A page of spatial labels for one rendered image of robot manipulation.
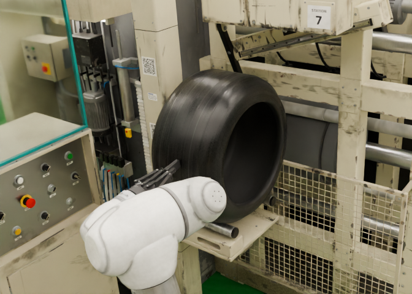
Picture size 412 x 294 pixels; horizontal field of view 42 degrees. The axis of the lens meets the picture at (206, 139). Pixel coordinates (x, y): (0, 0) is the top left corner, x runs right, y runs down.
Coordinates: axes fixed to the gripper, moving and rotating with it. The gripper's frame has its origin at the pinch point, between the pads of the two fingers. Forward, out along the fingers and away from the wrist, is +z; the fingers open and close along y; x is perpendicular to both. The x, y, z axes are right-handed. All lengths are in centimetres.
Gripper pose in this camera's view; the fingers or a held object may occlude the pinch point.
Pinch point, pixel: (172, 167)
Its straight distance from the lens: 191.1
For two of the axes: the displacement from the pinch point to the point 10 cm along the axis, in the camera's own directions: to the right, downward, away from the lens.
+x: 1.6, 8.5, 5.1
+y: -7.8, -2.1, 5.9
